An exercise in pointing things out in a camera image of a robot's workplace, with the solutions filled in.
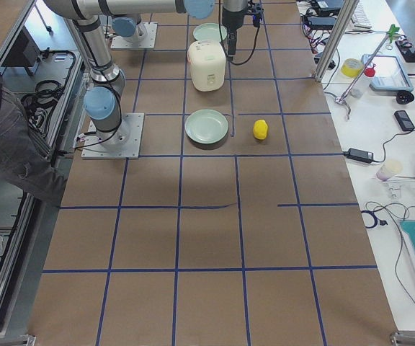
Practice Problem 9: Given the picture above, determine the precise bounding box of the white keyboard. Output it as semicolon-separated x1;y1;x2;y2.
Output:
351;1;372;31

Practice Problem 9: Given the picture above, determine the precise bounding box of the white rice cooker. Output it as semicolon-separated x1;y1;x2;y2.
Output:
187;40;226;92

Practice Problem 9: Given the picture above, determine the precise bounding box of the red round cap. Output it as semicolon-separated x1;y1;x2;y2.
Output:
363;64;376;78

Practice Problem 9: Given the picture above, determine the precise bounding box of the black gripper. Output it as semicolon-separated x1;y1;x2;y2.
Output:
221;0;262;60

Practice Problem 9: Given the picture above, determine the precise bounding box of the metal rod with green clip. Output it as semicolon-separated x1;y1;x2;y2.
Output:
334;24;400;120

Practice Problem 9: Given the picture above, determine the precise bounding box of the blue teach pendant tablet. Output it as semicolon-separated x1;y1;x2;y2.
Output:
356;55;414;92

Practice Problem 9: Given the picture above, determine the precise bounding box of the person in grey clothes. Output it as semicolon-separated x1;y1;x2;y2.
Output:
0;83;67;207

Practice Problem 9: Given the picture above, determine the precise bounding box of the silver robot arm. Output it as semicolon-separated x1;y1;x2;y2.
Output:
45;1;216;159
112;14;147;42

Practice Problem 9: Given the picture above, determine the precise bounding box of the black power brick top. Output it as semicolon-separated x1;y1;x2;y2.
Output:
303;16;336;30

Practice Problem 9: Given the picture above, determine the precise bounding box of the blue cable coil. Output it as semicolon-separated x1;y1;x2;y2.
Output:
360;210;389;231

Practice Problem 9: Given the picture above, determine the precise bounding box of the green plate near arm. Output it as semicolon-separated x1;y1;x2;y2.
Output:
184;109;228;145
193;23;228;42

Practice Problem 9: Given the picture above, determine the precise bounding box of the yellow tape roll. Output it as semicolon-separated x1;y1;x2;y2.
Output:
341;58;365;78

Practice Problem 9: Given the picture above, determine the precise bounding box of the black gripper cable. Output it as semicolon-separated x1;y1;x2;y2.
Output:
227;21;262;66

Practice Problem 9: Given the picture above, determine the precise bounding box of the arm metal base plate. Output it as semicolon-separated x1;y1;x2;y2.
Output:
111;18;158;50
81;113;144;159

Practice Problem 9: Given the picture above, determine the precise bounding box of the aluminium frame post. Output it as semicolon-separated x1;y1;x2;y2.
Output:
313;0;359;82

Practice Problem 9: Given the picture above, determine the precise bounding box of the white paper cup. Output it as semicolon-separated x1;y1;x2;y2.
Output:
376;159;403;182

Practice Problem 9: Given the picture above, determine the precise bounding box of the black cable bundle on floor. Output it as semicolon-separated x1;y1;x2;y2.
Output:
22;50;79;120

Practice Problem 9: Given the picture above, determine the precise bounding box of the black power adapter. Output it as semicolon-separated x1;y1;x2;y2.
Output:
343;148;375;164

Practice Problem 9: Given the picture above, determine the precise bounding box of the yellow toy potato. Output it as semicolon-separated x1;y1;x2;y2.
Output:
252;119;269;141

